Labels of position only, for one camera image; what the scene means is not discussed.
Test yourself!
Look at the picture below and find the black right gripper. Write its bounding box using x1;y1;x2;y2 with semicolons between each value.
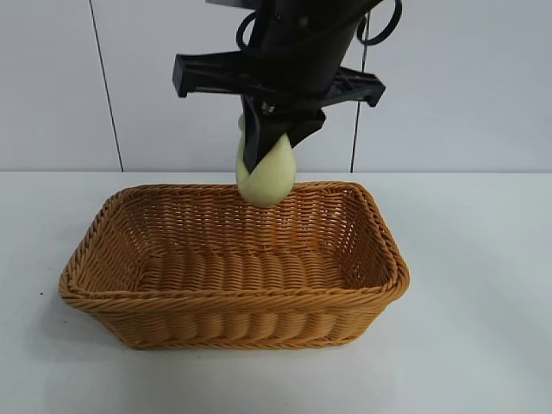
172;0;386;174

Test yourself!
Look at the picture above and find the pale yellow egg yolk pastry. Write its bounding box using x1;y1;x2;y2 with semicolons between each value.
235;114;297;208

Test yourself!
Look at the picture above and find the brown woven wicker basket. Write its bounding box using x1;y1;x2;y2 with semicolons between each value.
59;180;410;351

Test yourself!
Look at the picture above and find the thin black looped cable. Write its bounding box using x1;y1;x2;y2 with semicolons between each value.
235;11;260;48

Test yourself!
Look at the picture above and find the dark grey wrist camera box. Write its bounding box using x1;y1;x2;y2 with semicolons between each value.
205;0;265;9

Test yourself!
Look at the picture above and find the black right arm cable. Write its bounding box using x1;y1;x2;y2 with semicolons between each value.
357;0;403;46

